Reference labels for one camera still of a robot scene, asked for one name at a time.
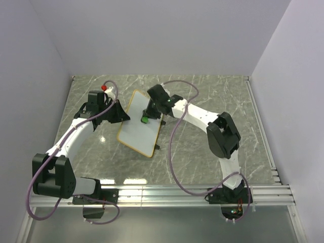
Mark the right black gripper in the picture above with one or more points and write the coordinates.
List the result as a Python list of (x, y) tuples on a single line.
[(149, 113)]

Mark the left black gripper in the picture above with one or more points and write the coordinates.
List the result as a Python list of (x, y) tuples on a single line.
[(121, 115)]

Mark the green whiteboard eraser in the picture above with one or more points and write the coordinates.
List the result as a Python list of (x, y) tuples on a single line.
[(144, 119)]

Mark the yellow framed whiteboard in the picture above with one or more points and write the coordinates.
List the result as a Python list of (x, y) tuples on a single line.
[(139, 136)]

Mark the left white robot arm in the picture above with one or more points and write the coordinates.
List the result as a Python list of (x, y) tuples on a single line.
[(52, 171)]

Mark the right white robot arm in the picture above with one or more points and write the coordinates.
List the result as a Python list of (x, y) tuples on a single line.
[(222, 133)]

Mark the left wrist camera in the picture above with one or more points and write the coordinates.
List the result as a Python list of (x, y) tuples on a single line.
[(109, 91)]

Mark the wire whiteboard stand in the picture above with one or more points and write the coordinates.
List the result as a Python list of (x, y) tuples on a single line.
[(162, 123)]

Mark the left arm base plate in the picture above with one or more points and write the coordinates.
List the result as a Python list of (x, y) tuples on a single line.
[(110, 195)]

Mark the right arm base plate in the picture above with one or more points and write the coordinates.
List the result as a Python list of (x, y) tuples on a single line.
[(224, 196)]

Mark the aluminium right rail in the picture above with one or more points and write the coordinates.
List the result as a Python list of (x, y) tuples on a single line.
[(274, 170)]

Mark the aluminium rail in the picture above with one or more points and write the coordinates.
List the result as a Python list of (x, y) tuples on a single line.
[(274, 170), (173, 196)]

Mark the aluminium front rail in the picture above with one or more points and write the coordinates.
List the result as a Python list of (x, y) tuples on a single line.
[(173, 196)]

